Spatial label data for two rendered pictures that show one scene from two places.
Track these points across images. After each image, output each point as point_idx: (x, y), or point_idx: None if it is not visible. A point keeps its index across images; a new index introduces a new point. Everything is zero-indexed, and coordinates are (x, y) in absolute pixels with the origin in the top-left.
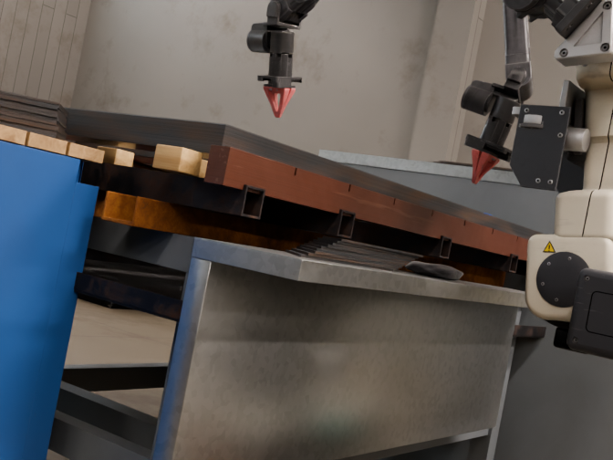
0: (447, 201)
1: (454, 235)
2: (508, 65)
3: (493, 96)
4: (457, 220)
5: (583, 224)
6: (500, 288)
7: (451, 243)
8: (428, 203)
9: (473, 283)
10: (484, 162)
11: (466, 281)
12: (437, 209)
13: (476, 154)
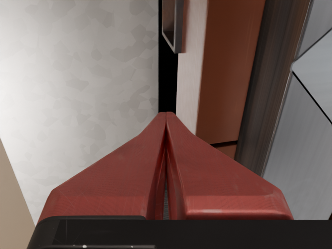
0: (268, 146)
1: (183, 80)
2: None
3: None
4: (195, 101)
5: None
6: (38, 56)
7: (171, 45)
8: (286, 0)
9: (110, 67)
10: (96, 161)
11: (147, 104)
12: (264, 74)
13: (202, 178)
